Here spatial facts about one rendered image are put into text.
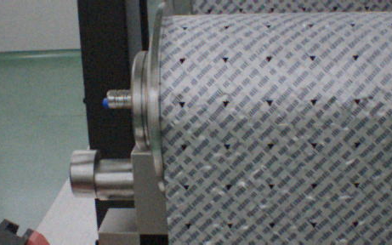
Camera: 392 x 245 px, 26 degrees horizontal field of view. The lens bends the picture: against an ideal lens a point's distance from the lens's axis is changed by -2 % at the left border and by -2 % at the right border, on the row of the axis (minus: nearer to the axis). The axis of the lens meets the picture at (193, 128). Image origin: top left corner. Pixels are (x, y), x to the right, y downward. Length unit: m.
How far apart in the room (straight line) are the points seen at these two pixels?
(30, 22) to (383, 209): 5.97
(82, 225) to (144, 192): 0.62
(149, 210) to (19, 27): 5.88
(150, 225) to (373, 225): 0.19
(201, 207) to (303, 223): 0.07
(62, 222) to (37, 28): 5.22
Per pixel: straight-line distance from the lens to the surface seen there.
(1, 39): 6.60
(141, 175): 0.67
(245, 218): 0.60
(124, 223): 0.71
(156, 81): 0.57
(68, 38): 6.45
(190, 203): 0.60
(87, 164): 0.69
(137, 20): 1.03
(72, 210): 1.35
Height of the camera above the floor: 1.43
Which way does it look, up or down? 18 degrees down
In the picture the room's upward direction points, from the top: 3 degrees counter-clockwise
